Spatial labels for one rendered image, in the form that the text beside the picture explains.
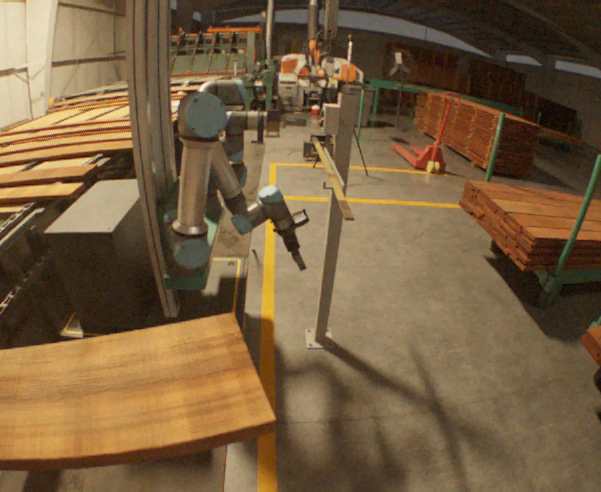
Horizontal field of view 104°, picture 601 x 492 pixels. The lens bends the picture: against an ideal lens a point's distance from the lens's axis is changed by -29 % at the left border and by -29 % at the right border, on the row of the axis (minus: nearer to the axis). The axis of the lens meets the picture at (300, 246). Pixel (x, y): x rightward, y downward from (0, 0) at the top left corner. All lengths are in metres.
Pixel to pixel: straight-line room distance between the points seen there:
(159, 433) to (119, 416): 0.08
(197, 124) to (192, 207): 0.25
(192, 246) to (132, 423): 0.60
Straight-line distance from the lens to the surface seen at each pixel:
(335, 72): 9.78
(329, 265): 1.55
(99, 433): 0.60
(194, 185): 0.96
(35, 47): 10.92
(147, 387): 0.62
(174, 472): 1.53
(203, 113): 0.90
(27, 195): 1.93
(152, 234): 1.37
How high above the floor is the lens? 1.41
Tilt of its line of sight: 31 degrees down
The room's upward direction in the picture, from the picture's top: 4 degrees clockwise
